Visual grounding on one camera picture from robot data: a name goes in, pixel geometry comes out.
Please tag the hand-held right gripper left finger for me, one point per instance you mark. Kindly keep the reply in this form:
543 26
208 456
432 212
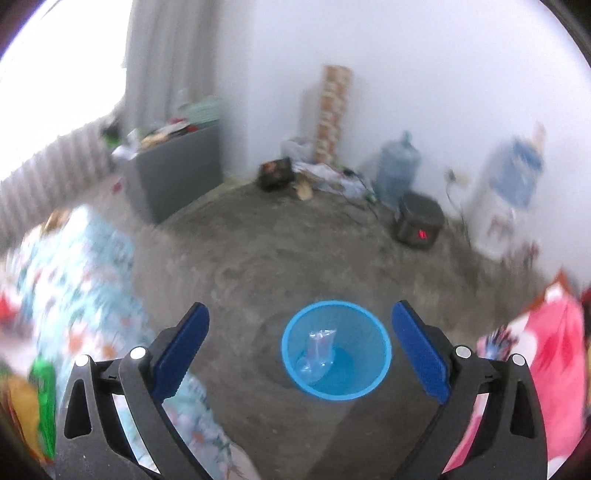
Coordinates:
180 355

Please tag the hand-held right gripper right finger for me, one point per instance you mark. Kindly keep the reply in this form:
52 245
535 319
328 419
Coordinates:
420 355

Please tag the blue mesh wastebasket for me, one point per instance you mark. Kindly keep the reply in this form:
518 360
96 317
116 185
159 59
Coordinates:
360 374

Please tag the clear plastic wrapper in bin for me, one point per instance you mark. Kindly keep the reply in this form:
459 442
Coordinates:
318 350

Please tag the floral printed blanket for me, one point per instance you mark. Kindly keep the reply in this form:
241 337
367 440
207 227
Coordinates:
83 277

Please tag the pink red bag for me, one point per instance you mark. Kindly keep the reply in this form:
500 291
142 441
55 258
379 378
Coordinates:
554 350

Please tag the black heater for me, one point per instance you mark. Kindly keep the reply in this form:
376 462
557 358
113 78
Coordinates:
415 217

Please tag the green snack packet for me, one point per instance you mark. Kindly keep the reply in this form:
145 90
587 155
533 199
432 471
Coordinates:
45 406

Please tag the white water dispenser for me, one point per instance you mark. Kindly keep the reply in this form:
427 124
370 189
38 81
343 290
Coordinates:
494 217

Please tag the orange snack packet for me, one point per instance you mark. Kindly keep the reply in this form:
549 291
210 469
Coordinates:
21 415

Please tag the grey cabinet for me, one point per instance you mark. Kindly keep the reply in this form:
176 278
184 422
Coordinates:
175 170

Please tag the large blue water jug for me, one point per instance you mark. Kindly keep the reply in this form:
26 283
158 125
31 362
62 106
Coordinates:
397 170

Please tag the pile of floor litter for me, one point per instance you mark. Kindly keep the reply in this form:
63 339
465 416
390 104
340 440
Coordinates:
323 177

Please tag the black crate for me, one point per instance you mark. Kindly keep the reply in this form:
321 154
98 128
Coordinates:
277 173

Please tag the balcony railing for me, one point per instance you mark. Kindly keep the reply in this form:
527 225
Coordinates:
46 175

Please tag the pile of mixed clutter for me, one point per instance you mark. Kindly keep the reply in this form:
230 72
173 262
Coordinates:
157 131

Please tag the tall patterned box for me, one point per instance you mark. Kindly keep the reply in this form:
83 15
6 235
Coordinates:
332 115

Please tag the grey curtain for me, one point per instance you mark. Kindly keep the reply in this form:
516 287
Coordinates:
161 55

